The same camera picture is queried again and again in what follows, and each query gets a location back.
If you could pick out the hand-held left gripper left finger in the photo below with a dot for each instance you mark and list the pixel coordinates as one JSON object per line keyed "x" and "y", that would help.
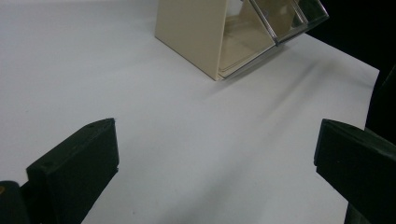
{"x": 77, "y": 165}

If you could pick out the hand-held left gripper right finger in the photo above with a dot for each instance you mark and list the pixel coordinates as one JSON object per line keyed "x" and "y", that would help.
{"x": 358, "y": 165}

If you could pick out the clear box with beige base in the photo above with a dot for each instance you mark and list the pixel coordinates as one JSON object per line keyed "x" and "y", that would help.
{"x": 199, "y": 34}

